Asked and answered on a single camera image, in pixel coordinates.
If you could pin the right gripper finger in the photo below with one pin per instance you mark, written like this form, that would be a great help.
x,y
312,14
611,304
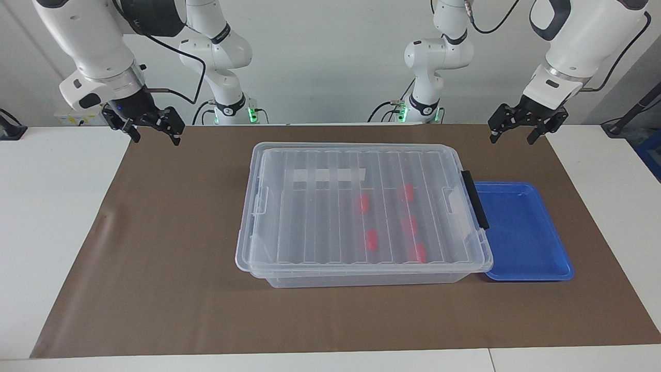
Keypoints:
x,y
169,123
124,124

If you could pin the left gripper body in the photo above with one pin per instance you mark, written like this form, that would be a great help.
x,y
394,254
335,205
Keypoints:
x,y
535,109

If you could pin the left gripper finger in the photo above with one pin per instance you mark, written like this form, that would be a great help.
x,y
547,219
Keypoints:
x,y
503,120
550,123

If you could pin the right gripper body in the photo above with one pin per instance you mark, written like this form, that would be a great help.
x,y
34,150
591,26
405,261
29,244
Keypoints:
x,y
135,105

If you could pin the red block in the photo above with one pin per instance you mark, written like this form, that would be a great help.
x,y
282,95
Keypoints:
x,y
371,240
418,252
410,225
408,192
364,203

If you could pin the clear plastic box lid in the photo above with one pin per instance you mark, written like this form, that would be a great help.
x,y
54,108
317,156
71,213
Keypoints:
x,y
320,217

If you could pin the clear plastic storage box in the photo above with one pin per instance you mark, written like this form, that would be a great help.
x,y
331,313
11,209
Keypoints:
x,y
361,280

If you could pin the white power strip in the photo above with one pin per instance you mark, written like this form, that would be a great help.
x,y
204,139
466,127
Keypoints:
x,y
77,119

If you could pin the black stand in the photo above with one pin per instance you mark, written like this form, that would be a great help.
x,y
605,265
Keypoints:
x,y
632,111
10,129

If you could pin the blue crate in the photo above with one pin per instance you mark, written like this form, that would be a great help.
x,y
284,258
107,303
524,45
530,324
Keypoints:
x,y
651,155

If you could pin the blue plastic tray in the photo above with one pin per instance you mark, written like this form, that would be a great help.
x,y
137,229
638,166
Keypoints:
x,y
526,232

